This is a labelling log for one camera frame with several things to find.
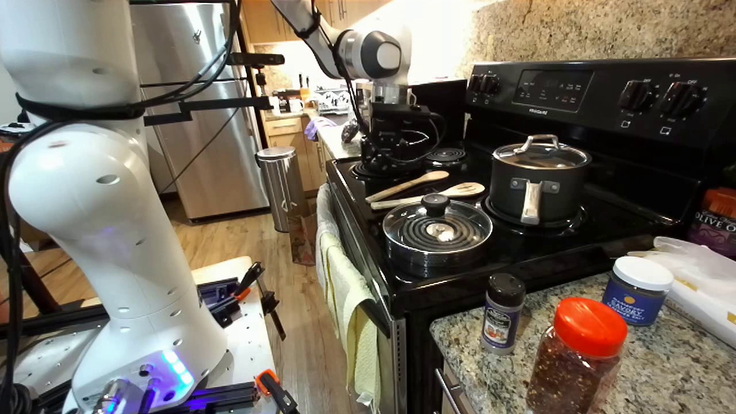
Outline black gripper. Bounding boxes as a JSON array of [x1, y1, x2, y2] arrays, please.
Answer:
[[359, 98, 424, 189]]

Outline black electric stove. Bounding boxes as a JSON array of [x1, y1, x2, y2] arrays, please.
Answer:
[[324, 56, 736, 414]]

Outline slotted wooden spoon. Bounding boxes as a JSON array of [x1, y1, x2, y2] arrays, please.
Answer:
[[369, 181, 487, 215]]

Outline wooden cabinet with drawers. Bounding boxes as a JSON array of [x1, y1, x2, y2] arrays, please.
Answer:
[[262, 114, 331, 198]]

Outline steel trash can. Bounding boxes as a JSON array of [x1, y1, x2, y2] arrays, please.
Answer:
[[253, 146, 305, 236]]

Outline black stand pole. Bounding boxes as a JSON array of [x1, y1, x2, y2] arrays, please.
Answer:
[[227, 0, 271, 149]]

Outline pale yellow towel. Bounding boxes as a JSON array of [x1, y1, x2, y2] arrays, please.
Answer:
[[315, 183, 387, 413]]

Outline stainless steel refrigerator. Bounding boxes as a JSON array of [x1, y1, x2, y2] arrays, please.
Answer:
[[133, 0, 271, 224]]

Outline black-lid spice bottle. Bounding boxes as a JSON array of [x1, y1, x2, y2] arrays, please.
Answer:
[[481, 273, 530, 354]]

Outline blue and black clamp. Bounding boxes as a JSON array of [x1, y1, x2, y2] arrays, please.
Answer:
[[196, 262, 266, 330]]

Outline white robot mounting table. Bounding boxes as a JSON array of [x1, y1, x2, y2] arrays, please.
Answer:
[[187, 255, 280, 414]]

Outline white-lid blue tub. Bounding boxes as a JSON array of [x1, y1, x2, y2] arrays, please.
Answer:
[[600, 255, 676, 330]]

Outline red-lid spice jar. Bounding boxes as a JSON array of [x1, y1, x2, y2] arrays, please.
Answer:
[[524, 298, 631, 414]]

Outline white plastic bag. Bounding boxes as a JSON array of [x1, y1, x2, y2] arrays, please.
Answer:
[[652, 236, 736, 351]]

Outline purple and orange package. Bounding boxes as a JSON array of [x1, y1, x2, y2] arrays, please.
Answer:
[[685, 187, 736, 261]]

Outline glass lid with steel handle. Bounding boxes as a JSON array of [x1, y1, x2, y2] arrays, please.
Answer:
[[491, 132, 594, 175]]

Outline black velcro strap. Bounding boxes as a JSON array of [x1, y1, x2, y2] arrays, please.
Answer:
[[293, 8, 324, 43]]

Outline black stereo camera bar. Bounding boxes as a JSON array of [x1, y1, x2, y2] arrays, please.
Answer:
[[220, 52, 288, 70]]

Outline large black pot steel handle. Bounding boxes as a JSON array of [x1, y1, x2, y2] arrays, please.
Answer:
[[483, 148, 594, 231]]

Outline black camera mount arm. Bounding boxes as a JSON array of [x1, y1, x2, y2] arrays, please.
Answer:
[[146, 91, 273, 129]]

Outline wooden wall cabinet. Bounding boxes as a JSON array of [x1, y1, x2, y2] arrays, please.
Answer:
[[242, 0, 393, 45]]

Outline silver drawer handle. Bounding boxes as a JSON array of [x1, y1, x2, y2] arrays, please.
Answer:
[[433, 366, 471, 414]]

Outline orange-handled black clamp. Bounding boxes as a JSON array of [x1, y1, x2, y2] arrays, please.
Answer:
[[253, 368, 302, 414]]

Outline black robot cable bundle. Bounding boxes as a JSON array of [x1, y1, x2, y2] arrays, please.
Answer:
[[13, 0, 246, 125]]

